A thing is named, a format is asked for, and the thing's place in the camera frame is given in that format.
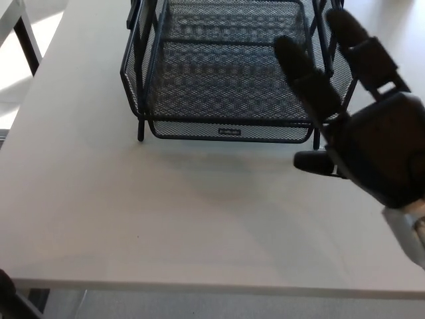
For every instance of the white side table black legs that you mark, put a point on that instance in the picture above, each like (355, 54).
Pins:
(30, 50)

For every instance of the black mesh sliding tray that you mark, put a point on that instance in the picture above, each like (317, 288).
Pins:
(216, 83)

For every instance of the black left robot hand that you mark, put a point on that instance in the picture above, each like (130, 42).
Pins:
(6, 282)

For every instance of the dark under-desk base frame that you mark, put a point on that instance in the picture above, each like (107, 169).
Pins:
(25, 309)

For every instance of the grey metal desk leg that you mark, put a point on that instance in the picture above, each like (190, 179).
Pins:
(66, 305)

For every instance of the black metal tray rack frame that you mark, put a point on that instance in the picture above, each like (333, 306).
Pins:
(140, 133)

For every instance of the black mesh tray with label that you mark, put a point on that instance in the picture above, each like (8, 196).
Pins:
(186, 131)

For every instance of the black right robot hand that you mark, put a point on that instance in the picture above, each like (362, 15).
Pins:
(382, 149)

